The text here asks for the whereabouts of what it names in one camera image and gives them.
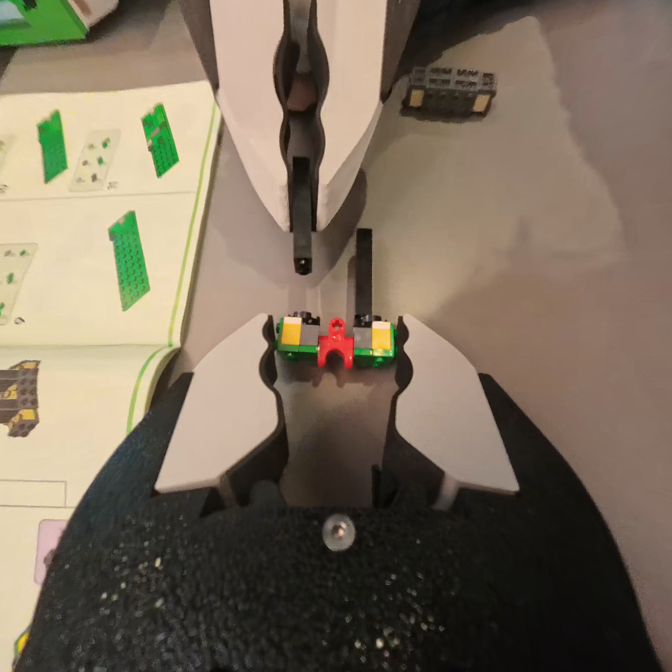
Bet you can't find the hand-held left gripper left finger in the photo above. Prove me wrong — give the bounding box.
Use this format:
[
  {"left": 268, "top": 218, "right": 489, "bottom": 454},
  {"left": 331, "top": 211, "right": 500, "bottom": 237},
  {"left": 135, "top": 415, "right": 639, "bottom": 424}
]
[{"left": 154, "top": 312, "right": 291, "bottom": 508}]

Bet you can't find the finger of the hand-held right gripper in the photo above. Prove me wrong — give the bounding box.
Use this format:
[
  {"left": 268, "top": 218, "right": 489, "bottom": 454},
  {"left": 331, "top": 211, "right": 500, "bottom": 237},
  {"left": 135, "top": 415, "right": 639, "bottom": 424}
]
[
  {"left": 312, "top": 0, "right": 390, "bottom": 233},
  {"left": 209, "top": 0, "right": 294, "bottom": 233}
]

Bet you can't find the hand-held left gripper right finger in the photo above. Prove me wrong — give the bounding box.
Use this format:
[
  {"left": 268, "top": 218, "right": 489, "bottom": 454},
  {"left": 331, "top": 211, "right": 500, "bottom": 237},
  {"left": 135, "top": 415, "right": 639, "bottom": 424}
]
[{"left": 379, "top": 314, "right": 522, "bottom": 512}]

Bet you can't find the long black toy brick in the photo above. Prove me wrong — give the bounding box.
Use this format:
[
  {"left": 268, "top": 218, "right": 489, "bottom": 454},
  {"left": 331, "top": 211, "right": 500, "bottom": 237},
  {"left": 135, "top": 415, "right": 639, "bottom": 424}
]
[
  {"left": 290, "top": 156, "right": 317, "bottom": 277},
  {"left": 355, "top": 227, "right": 375, "bottom": 322}
]

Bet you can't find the colourful toy brick assembly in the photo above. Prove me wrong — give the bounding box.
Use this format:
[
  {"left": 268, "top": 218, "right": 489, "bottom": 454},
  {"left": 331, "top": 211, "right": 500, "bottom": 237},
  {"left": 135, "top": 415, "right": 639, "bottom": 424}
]
[{"left": 274, "top": 311, "right": 398, "bottom": 372}]

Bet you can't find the grey toy brick assembly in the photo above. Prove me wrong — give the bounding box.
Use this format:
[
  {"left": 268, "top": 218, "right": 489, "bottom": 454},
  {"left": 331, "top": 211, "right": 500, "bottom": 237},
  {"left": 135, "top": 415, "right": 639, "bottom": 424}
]
[{"left": 400, "top": 65, "right": 498, "bottom": 120}]

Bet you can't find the toy brick instruction booklet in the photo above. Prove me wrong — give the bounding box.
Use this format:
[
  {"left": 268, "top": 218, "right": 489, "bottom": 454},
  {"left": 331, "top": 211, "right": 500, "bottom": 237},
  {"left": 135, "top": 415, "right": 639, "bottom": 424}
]
[{"left": 0, "top": 80, "right": 222, "bottom": 669}]

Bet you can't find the green cardboard box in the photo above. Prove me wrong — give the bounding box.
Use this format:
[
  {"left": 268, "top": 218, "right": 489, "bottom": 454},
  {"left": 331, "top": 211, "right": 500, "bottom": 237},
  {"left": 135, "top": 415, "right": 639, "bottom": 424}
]
[{"left": 0, "top": 0, "right": 120, "bottom": 49}]

